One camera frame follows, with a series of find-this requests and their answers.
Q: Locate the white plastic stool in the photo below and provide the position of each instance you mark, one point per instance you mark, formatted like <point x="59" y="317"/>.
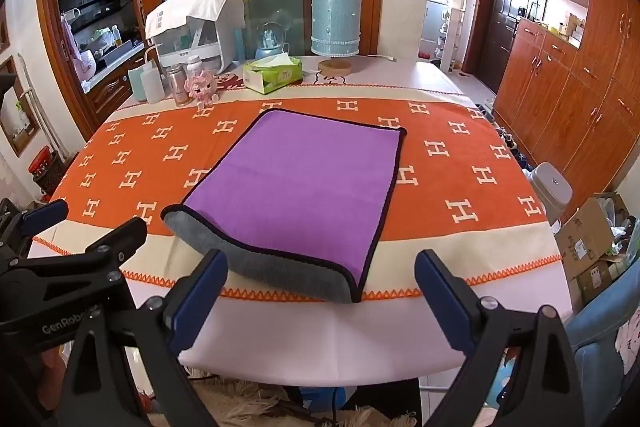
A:
<point x="552" y="189"/>

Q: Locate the white cloth cover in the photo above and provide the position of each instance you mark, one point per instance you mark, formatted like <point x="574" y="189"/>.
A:
<point x="200" y="7"/>

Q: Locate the metallic can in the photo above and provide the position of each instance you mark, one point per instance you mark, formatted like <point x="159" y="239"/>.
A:
<point x="177" y="86"/>

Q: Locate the purple towel with grey underside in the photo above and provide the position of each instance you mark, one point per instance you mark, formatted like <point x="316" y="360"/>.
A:
<point x="295" y="187"/>

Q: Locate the orange patterned table runner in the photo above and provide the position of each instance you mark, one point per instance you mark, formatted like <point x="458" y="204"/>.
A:
<point x="125" y="162"/>

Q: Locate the white plastic bottle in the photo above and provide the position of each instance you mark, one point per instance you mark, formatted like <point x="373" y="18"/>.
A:
<point x="151" y="83"/>

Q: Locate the white countertop appliance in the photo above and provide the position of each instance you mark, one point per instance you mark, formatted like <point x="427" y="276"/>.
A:
<point x="192" y="44"/>

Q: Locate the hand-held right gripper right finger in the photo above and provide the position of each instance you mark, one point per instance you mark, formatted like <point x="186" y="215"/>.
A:
<point x="442" y="294"/>

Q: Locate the pale green squeeze bottle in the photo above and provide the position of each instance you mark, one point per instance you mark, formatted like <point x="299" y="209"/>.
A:
<point x="136" y="82"/>

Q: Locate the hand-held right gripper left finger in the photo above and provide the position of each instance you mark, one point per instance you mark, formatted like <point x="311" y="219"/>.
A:
<point x="201" y="294"/>

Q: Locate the pink hanging cloth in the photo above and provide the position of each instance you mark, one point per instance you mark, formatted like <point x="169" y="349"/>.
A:
<point x="82" y="59"/>

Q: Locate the blue chair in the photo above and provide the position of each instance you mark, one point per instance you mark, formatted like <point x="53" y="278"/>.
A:
<point x="595" y="337"/>

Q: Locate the green tissue box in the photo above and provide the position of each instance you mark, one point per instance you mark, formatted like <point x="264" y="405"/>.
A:
<point x="272" y="74"/>

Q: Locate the cardboard box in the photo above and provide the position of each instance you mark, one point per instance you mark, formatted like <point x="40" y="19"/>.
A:
<point x="585" y="237"/>

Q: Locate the snow globe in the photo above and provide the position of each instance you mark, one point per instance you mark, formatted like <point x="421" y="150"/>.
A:
<point x="272" y="39"/>

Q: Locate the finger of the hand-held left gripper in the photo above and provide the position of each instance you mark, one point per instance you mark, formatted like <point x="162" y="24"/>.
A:
<point x="112" y="242"/>
<point x="45" y="214"/>

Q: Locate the wooden wall cabinet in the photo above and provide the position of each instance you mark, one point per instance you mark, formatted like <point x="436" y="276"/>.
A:
<point x="565" y="107"/>

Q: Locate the red container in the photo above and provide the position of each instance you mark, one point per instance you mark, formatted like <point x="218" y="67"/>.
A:
<point x="41" y="162"/>

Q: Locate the small white capped bottle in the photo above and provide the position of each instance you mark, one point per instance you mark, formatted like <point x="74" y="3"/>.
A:
<point x="194" y="66"/>

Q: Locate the blue table lamp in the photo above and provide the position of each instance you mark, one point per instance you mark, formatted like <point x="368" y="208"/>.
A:
<point x="336" y="22"/>

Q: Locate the white shelf rack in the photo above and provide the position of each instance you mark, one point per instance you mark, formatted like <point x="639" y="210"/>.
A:
<point x="450" y="37"/>

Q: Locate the pink toy figure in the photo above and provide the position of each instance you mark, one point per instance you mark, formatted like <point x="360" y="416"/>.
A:
<point x="201" y="88"/>

